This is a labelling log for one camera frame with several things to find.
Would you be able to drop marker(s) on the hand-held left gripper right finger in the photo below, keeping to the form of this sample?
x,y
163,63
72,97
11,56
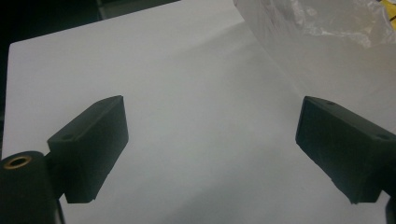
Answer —
x,y
339,146

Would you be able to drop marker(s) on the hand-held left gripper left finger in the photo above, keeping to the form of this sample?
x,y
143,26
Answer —
x,y
93,146

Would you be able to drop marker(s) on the clear plastic bag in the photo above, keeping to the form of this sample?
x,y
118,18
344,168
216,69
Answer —
x,y
327,46

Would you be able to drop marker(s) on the grey metal stand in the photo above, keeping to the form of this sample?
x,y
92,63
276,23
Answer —
x,y
134,7

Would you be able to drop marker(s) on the yellow packet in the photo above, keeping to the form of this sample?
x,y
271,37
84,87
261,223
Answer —
x,y
390,11

